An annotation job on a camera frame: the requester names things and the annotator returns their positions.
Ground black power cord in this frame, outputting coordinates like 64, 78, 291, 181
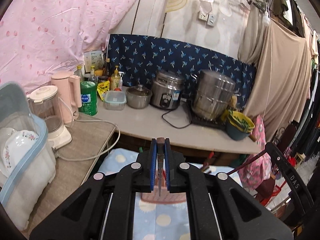
161, 108, 193, 130

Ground pink dotted curtain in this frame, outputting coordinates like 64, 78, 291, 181
1, 0, 136, 92

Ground grey kitchen counter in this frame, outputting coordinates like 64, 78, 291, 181
95, 100, 260, 154

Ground steel rice cooker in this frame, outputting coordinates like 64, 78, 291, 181
150, 70, 185, 110

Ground pink electric kettle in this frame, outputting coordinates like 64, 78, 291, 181
51, 71, 82, 124

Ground wall power socket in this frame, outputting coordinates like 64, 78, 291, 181
198, 11, 216, 27

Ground navy floral backsplash cloth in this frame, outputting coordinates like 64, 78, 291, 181
107, 34, 257, 110

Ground green detergent bottle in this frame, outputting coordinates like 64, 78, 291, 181
79, 81, 98, 116

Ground white dish rack bin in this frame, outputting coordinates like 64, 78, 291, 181
1, 115, 56, 231

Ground pink floral hanging garment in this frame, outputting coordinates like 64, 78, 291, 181
238, 115, 271, 190

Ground white power cord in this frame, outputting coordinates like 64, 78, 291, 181
51, 97, 121, 162

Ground white carton box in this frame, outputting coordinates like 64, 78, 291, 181
84, 50, 104, 73

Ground pink perforated utensil basket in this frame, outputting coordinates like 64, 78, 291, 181
140, 175, 186, 204

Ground dark maroon chopstick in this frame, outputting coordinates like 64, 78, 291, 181
200, 163, 210, 172

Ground large stacked steel steamer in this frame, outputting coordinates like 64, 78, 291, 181
191, 70, 240, 121

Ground white blender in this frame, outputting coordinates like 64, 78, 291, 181
27, 85, 72, 151

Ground grey-blue dish rack lid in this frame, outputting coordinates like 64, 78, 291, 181
0, 82, 35, 131

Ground yellow oil bottle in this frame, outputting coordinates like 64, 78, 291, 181
110, 66, 120, 90

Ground blue and yellow bowls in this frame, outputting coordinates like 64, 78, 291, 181
220, 109, 255, 141

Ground clear food storage container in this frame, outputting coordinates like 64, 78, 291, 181
104, 90, 126, 111

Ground wooden side shelf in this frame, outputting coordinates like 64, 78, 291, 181
22, 114, 116, 238

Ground beige hanging curtain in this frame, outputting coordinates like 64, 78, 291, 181
238, 6, 311, 141

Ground black induction cooktop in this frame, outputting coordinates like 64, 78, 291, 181
186, 100, 226, 130

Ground brown chopstick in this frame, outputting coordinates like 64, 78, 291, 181
157, 138, 165, 197

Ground yellow seasoning packet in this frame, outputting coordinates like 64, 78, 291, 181
97, 80, 110, 101

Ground floral white plate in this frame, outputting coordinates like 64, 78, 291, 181
1, 127, 39, 177

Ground small steel lidded pot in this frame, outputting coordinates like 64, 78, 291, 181
126, 84, 152, 109

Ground bright red chopstick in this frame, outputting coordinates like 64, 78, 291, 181
203, 151, 214, 166

